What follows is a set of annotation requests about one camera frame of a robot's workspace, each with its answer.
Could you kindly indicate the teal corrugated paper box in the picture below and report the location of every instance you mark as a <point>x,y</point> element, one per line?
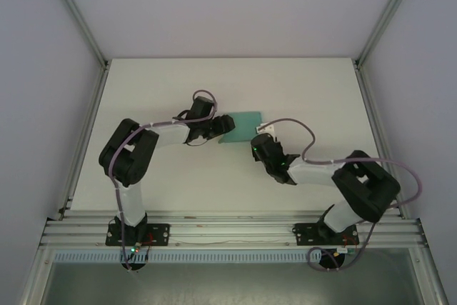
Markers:
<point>246,126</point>

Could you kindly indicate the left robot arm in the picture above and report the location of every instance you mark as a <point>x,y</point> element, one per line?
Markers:
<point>132,198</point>

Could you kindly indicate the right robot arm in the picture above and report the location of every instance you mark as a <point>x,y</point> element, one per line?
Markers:
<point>367,183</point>

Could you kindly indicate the green and yellow connector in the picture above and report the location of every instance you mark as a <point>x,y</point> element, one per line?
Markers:
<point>344,250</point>

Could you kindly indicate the grey metal sheet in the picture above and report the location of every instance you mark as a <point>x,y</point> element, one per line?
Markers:
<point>228,283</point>

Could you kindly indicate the small board with LEDs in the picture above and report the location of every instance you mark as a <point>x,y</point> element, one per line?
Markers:
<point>135,249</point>

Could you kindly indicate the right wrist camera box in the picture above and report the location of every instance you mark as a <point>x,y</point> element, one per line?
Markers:
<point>266,128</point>

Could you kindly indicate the aluminium mounting rail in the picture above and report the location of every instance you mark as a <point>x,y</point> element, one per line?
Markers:
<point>232,230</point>

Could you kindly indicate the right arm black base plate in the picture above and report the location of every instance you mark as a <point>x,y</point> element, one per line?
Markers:
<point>303,235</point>

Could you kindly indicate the aluminium table side rail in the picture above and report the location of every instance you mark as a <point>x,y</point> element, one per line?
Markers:
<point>91,115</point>
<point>371,105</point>

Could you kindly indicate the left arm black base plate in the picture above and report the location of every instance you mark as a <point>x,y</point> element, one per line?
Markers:
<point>160,235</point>

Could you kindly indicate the aluminium frame post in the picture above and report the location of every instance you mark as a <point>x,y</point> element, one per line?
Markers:
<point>76,12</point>
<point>389,12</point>

